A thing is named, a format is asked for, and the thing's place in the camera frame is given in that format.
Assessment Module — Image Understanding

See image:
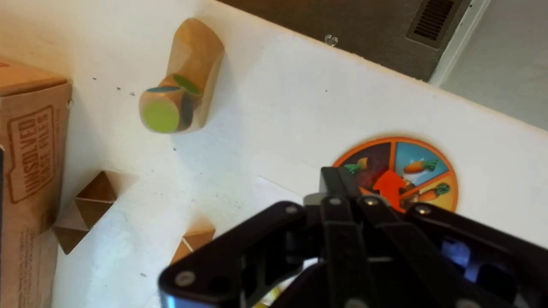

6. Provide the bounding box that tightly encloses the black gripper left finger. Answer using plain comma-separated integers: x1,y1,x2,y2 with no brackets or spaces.
319,168,379,308

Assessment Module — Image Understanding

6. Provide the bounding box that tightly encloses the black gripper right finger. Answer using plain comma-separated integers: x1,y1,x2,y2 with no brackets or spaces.
359,198,496,308

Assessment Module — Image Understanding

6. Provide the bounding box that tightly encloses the round colourful spinner wheel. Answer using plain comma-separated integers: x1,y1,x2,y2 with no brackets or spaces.
333,138,458,213

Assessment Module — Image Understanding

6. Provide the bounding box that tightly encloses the wooden toy figure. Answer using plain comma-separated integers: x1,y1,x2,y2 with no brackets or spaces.
138,20,223,134

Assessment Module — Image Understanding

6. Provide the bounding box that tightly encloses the floor air vent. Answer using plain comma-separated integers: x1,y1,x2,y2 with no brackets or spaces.
407,0,470,49

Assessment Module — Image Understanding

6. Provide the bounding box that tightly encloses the folded brown paper piece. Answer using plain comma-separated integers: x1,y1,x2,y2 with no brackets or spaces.
52,172,116,256

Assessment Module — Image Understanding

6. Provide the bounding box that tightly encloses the brown cardboard box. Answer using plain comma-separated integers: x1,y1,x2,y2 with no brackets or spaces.
0,59,71,308

